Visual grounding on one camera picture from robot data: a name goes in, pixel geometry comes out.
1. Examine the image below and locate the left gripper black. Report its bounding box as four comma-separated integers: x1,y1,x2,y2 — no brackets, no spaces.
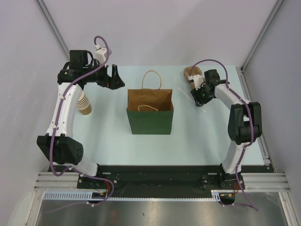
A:
83,59,124,90

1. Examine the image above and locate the white straw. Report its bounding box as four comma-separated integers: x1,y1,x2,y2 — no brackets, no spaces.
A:
177,87,206,113

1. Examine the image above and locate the stack of paper cups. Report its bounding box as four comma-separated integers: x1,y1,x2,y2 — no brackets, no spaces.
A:
76,91,92,115

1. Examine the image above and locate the green brown paper bag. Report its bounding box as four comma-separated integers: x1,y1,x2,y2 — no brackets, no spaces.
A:
127,85,174,135

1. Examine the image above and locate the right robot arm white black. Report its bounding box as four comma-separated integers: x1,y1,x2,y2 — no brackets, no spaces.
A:
183,66,262,189

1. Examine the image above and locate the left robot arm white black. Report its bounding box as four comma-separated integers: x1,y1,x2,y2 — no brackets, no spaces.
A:
37,47,125,188

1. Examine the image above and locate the brown pulp cup carrier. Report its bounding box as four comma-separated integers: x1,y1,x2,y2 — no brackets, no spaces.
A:
183,66,203,84

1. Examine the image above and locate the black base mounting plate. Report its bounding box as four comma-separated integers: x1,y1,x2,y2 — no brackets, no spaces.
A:
48,164,275,198

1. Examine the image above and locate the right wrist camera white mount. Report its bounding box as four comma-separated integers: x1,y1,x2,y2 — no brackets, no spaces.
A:
188,74,205,90

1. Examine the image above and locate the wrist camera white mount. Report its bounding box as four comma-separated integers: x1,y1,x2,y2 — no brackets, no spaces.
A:
188,74,205,90
95,44,111,64

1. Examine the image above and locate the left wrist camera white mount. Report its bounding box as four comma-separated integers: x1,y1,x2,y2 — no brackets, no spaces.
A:
95,44,111,64

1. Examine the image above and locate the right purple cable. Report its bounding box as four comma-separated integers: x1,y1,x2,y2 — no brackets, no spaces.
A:
189,58,259,211

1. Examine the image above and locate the purple cable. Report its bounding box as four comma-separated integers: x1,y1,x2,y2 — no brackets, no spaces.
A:
189,58,259,211
44,35,116,214

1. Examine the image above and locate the aluminium rail bottom right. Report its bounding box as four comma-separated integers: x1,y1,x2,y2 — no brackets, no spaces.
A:
242,173,290,192

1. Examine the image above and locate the aluminium rail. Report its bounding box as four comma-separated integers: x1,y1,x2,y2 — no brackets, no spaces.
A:
242,173,290,192
34,172,79,191

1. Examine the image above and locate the left aluminium frame post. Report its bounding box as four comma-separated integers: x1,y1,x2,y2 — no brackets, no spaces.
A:
34,0,70,61

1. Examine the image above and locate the aluminium frame post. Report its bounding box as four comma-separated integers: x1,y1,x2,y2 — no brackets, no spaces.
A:
34,0,70,61
242,0,285,70

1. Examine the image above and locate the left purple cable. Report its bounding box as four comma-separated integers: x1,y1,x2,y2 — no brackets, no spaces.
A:
44,35,116,214

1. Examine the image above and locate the right aluminium frame post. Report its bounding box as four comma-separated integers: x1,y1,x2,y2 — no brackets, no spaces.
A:
242,0,285,70

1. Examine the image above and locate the aluminium rail bottom left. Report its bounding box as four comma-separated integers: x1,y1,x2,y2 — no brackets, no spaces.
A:
34,172,79,191

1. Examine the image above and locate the white slotted cable duct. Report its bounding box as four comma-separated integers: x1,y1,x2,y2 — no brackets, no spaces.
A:
43,190,250,202

